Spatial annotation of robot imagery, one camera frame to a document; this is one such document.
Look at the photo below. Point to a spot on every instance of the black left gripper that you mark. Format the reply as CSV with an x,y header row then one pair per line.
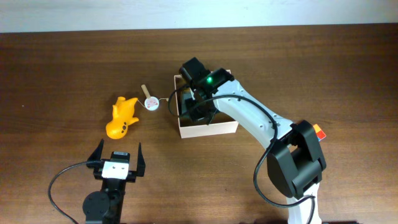
x,y
131,175

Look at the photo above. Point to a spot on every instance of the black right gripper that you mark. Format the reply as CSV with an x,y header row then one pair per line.
x,y
192,113

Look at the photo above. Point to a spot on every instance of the colourful puzzle cube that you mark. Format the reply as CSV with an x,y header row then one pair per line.
x,y
319,132

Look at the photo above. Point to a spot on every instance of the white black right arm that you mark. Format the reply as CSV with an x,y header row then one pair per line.
x,y
293,153

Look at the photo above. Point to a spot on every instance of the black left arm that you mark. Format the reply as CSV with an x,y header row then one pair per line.
x,y
105,205

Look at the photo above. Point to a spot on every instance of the pink cardboard box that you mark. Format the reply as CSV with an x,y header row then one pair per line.
x,y
220,123

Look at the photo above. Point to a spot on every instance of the orange rubber toy animal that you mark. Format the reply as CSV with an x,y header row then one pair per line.
x,y
122,117

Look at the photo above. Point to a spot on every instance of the wooden pig rattle drum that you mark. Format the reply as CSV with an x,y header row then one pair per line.
x,y
151,103

